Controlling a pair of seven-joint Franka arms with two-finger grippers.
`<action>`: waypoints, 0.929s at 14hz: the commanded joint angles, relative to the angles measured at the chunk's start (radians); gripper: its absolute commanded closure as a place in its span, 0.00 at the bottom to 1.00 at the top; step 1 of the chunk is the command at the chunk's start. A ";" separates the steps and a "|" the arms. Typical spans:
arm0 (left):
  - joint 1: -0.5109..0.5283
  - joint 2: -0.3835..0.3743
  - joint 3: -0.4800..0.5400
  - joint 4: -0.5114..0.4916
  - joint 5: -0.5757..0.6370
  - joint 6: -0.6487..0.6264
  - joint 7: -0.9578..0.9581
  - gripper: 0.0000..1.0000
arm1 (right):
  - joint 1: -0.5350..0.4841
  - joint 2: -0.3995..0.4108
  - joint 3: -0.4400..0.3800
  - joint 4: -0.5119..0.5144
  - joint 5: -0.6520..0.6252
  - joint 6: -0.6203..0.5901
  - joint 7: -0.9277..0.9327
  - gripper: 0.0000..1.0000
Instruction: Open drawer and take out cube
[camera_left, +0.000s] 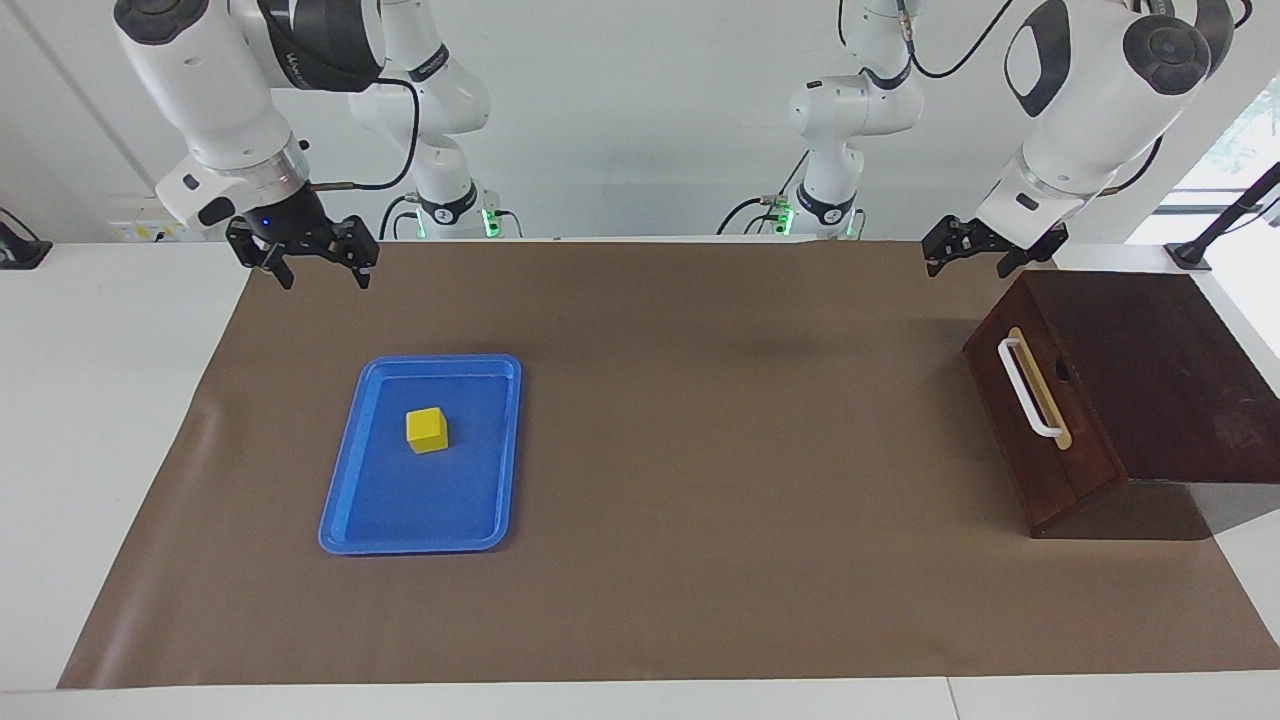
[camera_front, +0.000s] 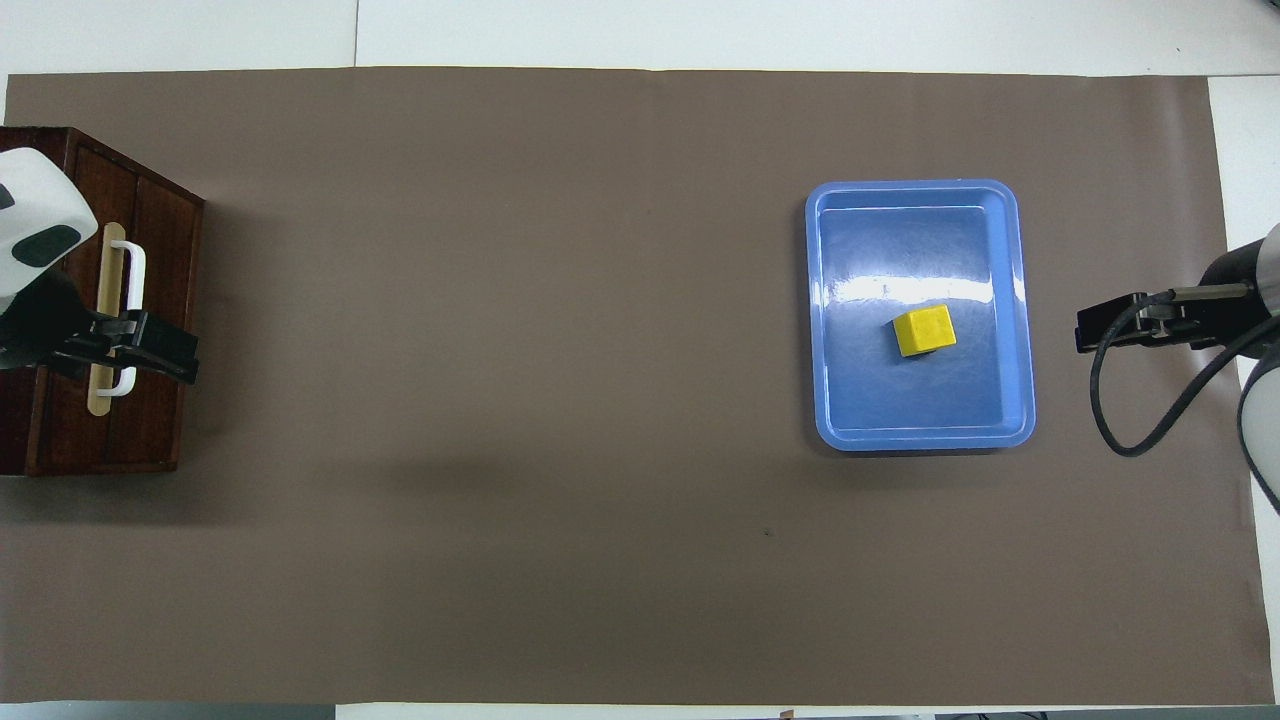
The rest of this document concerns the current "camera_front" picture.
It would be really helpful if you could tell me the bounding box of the brown table mat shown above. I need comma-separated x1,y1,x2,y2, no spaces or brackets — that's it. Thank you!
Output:
0,67,1277,707

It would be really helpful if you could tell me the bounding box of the white drawer handle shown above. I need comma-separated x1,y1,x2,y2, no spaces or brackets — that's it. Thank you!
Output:
106,240,148,400

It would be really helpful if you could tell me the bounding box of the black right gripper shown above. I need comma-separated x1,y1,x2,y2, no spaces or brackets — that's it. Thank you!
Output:
1075,284,1257,355

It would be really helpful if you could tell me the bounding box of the blue plastic tray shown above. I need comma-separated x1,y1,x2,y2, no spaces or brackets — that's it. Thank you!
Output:
805,179,1038,454

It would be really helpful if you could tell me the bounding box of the yellow cube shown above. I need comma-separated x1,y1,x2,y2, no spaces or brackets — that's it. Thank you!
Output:
890,304,959,360

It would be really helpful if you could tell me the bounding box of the wooden drawer with dark front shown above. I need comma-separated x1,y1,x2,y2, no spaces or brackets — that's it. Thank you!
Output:
46,135,207,474

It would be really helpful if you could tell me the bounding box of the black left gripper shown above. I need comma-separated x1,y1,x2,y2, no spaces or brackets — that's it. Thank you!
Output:
0,268,200,387

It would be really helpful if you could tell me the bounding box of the dark wooden drawer cabinet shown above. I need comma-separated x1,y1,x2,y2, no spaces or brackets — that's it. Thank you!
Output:
0,127,207,478

